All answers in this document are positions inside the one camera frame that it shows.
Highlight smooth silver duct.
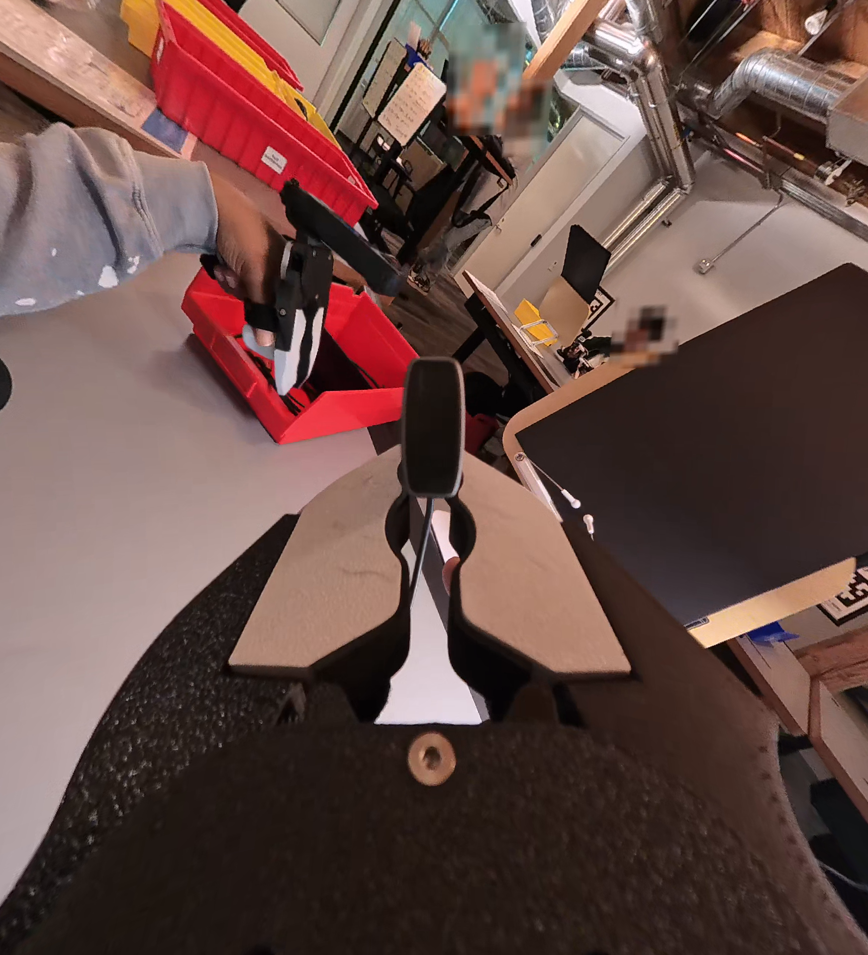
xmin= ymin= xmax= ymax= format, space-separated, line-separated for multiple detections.
xmin=564 ymin=0 xmax=697 ymax=251

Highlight small black board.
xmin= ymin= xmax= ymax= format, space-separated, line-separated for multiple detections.
xmin=540 ymin=222 xmax=614 ymax=331

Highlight yellow plastic bin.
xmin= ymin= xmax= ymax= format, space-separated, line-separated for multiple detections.
xmin=513 ymin=297 xmax=559 ymax=346

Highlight yellow bins in red bin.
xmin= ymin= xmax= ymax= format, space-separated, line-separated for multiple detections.
xmin=120 ymin=0 xmax=339 ymax=144

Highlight black board with white stand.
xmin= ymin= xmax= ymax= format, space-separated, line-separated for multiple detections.
xmin=502 ymin=261 xmax=868 ymax=650

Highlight printed tag card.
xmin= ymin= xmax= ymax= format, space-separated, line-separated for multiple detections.
xmin=816 ymin=565 xmax=868 ymax=628

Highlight person's left forearm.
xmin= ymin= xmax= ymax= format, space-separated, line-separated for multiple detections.
xmin=0 ymin=121 xmax=220 ymax=323

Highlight whiteboard on stand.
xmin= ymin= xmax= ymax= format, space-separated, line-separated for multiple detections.
xmin=376 ymin=62 xmax=447 ymax=148
xmin=361 ymin=39 xmax=407 ymax=120

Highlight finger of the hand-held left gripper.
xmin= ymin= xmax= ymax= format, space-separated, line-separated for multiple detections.
xmin=273 ymin=307 xmax=304 ymax=396
xmin=301 ymin=306 xmax=328 ymax=389

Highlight wooden workbench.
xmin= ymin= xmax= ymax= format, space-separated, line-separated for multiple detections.
xmin=0 ymin=0 xmax=289 ymax=219

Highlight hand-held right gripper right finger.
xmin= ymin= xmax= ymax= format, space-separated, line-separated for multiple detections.
xmin=441 ymin=455 xmax=634 ymax=723

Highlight large red bin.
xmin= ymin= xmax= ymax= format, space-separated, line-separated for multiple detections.
xmin=150 ymin=0 xmax=380 ymax=226

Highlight dark grey usb-c adapter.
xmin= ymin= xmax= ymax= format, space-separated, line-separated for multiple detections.
xmin=398 ymin=357 xmax=468 ymax=594

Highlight red plastic bin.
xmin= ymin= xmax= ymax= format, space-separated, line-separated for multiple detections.
xmin=180 ymin=263 xmax=421 ymax=446

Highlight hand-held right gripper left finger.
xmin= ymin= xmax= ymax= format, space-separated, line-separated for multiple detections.
xmin=227 ymin=446 xmax=416 ymax=723

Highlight corrugated silver duct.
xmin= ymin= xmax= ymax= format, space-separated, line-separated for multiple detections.
xmin=710 ymin=46 xmax=868 ymax=128

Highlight wooden top desk black legs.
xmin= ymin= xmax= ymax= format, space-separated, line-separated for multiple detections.
xmin=462 ymin=269 xmax=580 ymax=396

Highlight person's left hand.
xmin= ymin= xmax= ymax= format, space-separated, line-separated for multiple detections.
xmin=212 ymin=173 xmax=290 ymax=305

